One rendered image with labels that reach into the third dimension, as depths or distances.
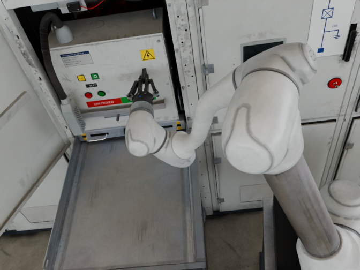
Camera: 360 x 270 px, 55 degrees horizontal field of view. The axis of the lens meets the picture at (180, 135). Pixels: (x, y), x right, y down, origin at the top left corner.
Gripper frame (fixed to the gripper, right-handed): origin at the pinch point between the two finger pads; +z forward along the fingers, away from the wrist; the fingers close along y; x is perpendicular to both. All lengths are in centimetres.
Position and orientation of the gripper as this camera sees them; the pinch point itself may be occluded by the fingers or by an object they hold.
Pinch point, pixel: (144, 75)
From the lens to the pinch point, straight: 145.8
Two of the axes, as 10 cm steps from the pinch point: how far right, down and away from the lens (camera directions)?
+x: -1.4, -6.8, -7.2
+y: 9.9, -1.2, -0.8
